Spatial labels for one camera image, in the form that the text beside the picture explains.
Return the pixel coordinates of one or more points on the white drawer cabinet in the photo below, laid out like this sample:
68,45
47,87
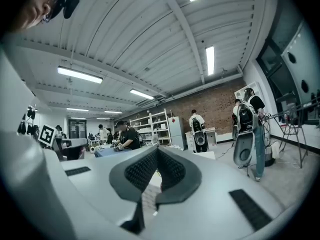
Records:
211,136

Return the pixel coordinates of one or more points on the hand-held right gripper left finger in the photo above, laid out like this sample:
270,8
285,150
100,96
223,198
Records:
140,169

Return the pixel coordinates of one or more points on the grey refrigerator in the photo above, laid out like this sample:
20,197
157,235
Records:
177,131

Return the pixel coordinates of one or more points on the wall rack with black gear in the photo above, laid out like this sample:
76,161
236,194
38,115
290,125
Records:
28,126

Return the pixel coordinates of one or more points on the blue table cover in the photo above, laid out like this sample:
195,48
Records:
105,151

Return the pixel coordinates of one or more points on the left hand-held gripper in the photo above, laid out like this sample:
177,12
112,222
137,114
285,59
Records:
47,134

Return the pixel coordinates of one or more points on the person's head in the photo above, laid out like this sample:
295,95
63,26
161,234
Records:
32,6

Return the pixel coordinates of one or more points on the metal drying rack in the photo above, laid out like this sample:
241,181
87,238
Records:
292,126

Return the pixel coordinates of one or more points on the white metal shelf rack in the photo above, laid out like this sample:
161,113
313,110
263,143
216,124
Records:
155,126

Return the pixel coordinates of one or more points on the black head-mounted camera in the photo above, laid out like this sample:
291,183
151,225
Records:
71,5

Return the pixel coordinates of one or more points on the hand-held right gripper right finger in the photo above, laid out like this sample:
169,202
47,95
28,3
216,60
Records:
180,169

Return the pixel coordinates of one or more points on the white grey backpack unit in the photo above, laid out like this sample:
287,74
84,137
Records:
199,134
246,131

